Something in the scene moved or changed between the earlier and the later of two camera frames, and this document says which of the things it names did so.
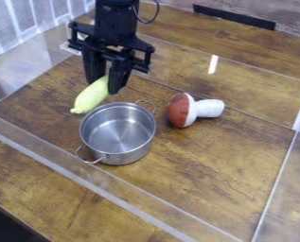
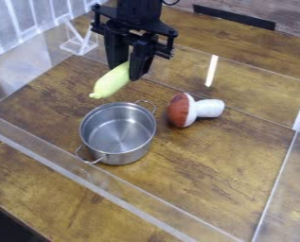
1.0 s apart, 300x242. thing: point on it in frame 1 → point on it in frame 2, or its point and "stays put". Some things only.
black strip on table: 234,16 stays put
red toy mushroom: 184,109 stays put
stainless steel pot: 117,130 stays put
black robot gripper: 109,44 → 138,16
